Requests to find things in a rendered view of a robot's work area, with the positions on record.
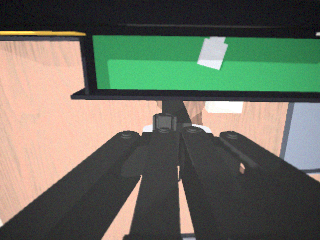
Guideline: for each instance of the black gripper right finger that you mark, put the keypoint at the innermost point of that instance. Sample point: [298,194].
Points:
[271,192]

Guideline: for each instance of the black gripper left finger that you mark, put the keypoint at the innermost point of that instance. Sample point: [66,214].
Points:
[83,203]

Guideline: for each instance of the white bar with square ends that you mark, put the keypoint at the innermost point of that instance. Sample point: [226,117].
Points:
[212,52]

